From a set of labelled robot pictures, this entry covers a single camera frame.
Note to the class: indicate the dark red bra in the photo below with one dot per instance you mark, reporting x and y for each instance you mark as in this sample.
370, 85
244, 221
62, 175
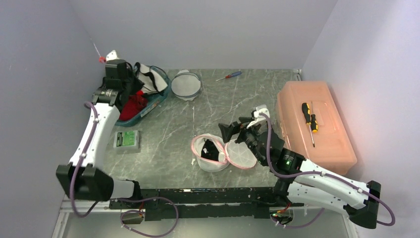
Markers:
135, 104

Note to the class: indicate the blue-trimmed white mesh laundry bag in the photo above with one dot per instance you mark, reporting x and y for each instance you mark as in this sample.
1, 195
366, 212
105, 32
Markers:
186, 85

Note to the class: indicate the medium yellow-black screwdriver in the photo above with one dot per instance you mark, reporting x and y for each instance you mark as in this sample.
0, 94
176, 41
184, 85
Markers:
314, 127

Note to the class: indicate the white bra with black straps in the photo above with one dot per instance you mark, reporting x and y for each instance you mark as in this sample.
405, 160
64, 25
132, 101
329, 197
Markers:
152, 82

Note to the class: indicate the red-blue small screwdriver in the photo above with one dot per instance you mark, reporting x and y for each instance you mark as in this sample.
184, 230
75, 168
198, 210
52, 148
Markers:
235, 74

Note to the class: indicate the teal plastic basin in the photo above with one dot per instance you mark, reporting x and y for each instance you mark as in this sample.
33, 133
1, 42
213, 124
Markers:
154, 100

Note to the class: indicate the green labelled small box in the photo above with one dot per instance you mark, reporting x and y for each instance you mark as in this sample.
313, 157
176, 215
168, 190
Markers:
126, 141

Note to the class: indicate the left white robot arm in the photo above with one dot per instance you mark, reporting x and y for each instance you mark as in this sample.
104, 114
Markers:
83, 177

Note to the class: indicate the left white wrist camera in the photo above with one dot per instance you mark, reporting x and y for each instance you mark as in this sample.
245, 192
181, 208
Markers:
113, 55

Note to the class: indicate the large yellow-black screwdriver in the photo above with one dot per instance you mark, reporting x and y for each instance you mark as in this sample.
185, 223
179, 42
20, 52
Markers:
306, 113

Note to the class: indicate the pink-trimmed white mesh laundry bag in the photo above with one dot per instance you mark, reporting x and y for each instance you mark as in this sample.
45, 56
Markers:
230, 153

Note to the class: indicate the aluminium rail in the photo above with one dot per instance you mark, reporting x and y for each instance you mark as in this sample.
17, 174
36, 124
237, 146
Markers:
83, 206

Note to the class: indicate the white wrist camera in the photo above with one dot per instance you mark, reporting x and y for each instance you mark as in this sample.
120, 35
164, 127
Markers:
113, 55
259, 115

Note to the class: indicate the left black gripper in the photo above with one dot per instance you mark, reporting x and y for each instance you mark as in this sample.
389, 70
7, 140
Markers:
137, 84

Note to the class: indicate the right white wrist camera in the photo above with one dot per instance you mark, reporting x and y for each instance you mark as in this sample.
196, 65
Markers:
259, 115

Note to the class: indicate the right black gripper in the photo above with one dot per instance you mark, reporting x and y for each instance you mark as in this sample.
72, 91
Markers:
228, 131

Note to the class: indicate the black base frame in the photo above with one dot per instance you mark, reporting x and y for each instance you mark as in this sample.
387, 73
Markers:
158, 204

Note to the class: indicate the orange translucent plastic box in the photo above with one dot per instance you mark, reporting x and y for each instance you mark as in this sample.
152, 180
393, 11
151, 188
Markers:
333, 149

